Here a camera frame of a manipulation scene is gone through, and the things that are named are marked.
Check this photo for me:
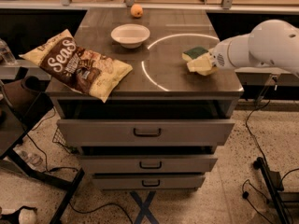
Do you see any black floor cable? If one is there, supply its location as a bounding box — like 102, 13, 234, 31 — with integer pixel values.
67, 199, 135, 224

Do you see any grey drawer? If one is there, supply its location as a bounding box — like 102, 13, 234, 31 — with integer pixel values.
78, 155, 217, 174
93, 175, 206, 190
57, 119, 235, 147

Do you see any orange fruit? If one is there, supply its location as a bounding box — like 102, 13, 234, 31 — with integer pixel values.
130, 4, 143, 19

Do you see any grey drawer cabinet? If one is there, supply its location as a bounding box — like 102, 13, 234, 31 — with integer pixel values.
47, 8, 243, 177

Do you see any bottom grey drawer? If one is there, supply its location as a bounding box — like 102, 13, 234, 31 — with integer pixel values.
93, 175, 206, 190

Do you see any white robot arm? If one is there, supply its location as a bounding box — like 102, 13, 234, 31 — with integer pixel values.
182, 20, 299, 77

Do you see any brown and yellow chip bag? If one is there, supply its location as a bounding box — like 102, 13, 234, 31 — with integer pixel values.
21, 29, 133, 103

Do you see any white and black object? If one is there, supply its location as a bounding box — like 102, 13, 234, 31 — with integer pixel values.
0, 206, 37, 224

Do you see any black stand with cables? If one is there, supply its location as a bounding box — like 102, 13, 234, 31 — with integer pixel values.
241, 75, 299, 224

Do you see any middle grey drawer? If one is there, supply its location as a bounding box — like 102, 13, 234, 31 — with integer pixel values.
78, 155, 217, 174

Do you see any clear plastic water bottle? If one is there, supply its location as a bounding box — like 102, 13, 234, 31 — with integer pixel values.
0, 38, 17, 65

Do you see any green and yellow sponge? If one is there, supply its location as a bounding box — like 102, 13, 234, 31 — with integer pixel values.
182, 47, 208, 62

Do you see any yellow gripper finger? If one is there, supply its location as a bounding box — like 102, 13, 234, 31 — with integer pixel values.
187, 53, 218, 76

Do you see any plastic bottle on floor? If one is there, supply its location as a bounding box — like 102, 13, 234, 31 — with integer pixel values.
16, 150, 43, 169

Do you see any black side table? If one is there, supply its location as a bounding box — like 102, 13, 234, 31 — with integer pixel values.
0, 66, 86, 224

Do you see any top grey drawer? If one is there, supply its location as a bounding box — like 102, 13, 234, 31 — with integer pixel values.
57, 119, 235, 147

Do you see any white bowl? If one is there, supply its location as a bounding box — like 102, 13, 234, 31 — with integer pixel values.
111, 24, 150, 49

